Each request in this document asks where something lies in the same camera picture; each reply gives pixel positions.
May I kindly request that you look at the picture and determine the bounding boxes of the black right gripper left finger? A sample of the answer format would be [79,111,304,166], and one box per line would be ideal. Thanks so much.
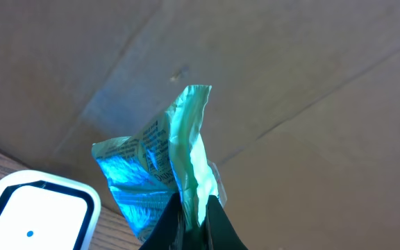
[140,193,185,250]

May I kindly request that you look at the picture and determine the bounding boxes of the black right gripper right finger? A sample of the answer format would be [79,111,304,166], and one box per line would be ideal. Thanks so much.
[205,195,248,250]

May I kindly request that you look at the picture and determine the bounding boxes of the teal tissue pack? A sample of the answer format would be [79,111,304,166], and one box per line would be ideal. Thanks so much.
[92,85,219,242]

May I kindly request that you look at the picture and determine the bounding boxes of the white barcode scanner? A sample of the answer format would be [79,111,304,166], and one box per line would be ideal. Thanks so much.
[0,170,101,250]

